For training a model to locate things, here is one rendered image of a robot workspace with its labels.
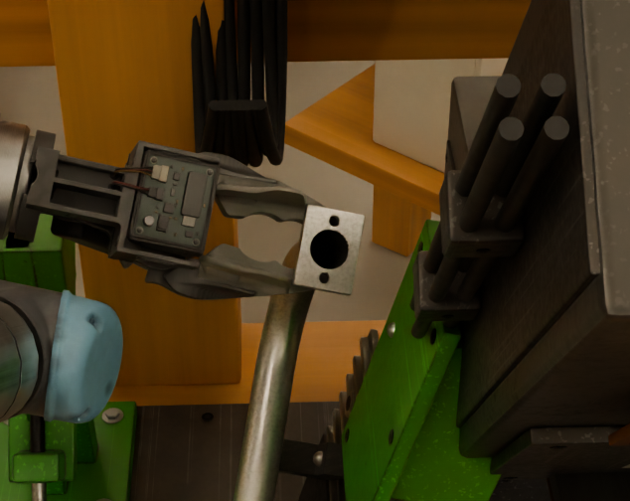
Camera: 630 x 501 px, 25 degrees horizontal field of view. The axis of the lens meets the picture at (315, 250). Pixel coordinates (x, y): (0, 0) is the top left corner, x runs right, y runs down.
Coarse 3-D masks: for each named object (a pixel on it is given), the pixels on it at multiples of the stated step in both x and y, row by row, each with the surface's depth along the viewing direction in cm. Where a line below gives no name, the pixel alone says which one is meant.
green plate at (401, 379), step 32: (384, 352) 100; (416, 352) 92; (448, 352) 87; (384, 384) 98; (416, 384) 90; (448, 384) 91; (352, 416) 105; (384, 416) 97; (416, 416) 91; (448, 416) 92; (352, 448) 104; (384, 448) 95; (416, 448) 94; (448, 448) 94; (352, 480) 102; (384, 480) 94; (416, 480) 96; (448, 480) 96; (480, 480) 96
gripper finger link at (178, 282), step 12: (156, 276) 96; (168, 276) 95; (180, 276) 95; (192, 276) 96; (168, 288) 96; (180, 288) 95; (192, 288) 96; (204, 288) 96; (216, 288) 96; (228, 288) 96; (240, 288) 96
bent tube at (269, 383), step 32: (320, 224) 97; (352, 224) 97; (288, 256) 104; (320, 256) 106; (352, 256) 97; (320, 288) 96; (352, 288) 97; (288, 320) 108; (288, 352) 109; (256, 384) 109; (288, 384) 109; (256, 416) 108; (256, 448) 107; (256, 480) 107
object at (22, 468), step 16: (16, 416) 119; (32, 416) 117; (16, 432) 119; (32, 432) 117; (48, 432) 119; (64, 432) 119; (16, 448) 119; (32, 448) 117; (48, 448) 119; (64, 448) 119; (16, 464) 116; (32, 464) 116; (48, 464) 116; (64, 464) 119; (16, 480) 116; (32, 480) 116; (48, 480) 116; (64, 480) 119
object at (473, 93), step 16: (464, 80) 115; (480, 80) 115; (496, 80) 115; (464, 96) 113; (480, 96) 113; (464, 112) 112; (480, 112) 112; (448, 128) 119; (464, 128) 110; (448, 144) 117; (464, 144) 109; (448, 160) 117; (464, 160) 109; (512, 480) 119; (528, 480) 119; (544, 480) 119; (496, 496) 121; (512, 496) 121; (528, 496) 121; (544, 496) 121
